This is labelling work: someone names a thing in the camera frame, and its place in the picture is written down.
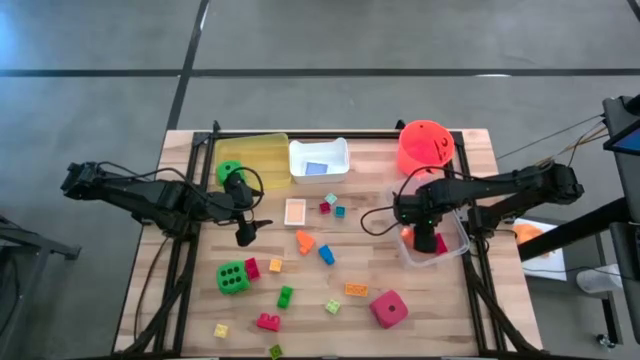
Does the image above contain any computer monitor blue screen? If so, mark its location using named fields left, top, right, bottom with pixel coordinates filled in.
left=602, top=117, right=640, bottom=156

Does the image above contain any thin yellow cable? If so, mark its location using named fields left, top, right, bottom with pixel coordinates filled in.
left=524, top=122, right=609, bottom=174

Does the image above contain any white plastic bin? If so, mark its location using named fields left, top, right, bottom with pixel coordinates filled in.
left=288, top=137, right=351, bottom=185

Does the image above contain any green foam die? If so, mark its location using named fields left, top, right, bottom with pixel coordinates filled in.
left=215, top=260, right=251, bottom=296
left=215, top=159, right=247, bottom=187

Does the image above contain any yellow translucent plastic bin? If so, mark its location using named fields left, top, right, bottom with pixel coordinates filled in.
left=213, top=132, right=291, bottom=192

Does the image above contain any red foam die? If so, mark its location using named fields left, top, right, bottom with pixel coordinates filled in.
left=368, top=289, right=409, bottom=330

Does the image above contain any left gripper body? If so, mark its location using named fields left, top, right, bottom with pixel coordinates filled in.
left=219, top=192, right=256, bottom=224

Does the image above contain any thin black cable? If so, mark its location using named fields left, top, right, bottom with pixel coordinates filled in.
left=496, top=113, right=609, bottom=161

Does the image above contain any black rig frame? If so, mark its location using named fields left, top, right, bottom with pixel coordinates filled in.
left=122, top=119, right=546, bottom=360

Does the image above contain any green stepped toy block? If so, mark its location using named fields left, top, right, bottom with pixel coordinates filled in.
left=276, top=285, right=295, bottom=310

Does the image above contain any orange playing card deck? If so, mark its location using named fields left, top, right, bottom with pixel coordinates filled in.
left=283, top=198, right=307, bottom=227

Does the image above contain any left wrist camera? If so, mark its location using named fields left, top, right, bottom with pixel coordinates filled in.
left=225, top=173, right=254, bottom=200

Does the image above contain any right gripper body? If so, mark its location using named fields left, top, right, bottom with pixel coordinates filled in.
left=394, top=187, right=446, bottom=227

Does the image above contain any orange stepped toy block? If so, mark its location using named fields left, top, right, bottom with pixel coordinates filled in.
left=294, top=229, right=317, bottom=256

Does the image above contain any clear plastic container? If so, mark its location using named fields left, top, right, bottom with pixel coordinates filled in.
left=384, top=177, right=471, bottom=269

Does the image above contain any orange plastic bucket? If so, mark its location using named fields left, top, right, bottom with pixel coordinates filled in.
left=397, top=119, right=456, bottom=177

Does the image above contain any red stepped toy block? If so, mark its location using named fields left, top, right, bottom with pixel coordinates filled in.
left=256, top=312, right=282, bottom=333

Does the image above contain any black equipment stand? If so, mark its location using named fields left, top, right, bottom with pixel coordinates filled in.
left=0, top=214, right=82, bottom=351

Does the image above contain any white paper sheet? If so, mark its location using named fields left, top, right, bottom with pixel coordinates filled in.
left=512, top=217, right=569, bottom=282

